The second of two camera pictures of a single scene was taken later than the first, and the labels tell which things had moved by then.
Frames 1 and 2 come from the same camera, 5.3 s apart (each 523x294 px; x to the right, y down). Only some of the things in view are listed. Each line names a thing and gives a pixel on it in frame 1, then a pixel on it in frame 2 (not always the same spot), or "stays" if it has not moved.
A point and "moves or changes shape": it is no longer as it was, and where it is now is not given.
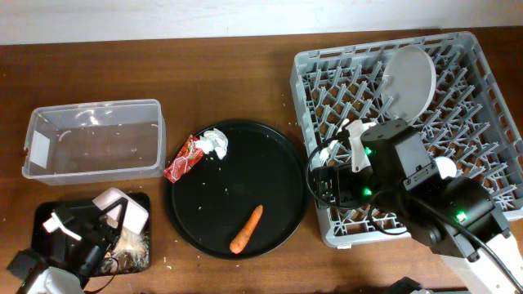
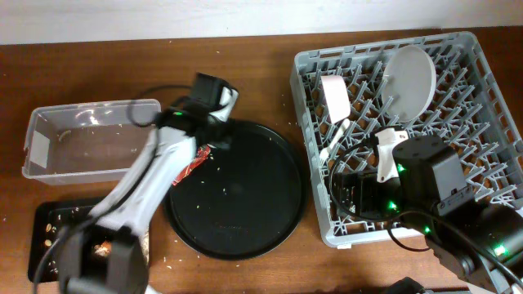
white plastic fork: x=324 y=152 stays
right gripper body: x=355 y=188 → x=376 y=198
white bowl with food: x=135 y=218 moves or changes shape
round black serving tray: x=208 y=207 stays
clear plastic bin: x=95 y=141 stays
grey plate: x=409 y=82 stays
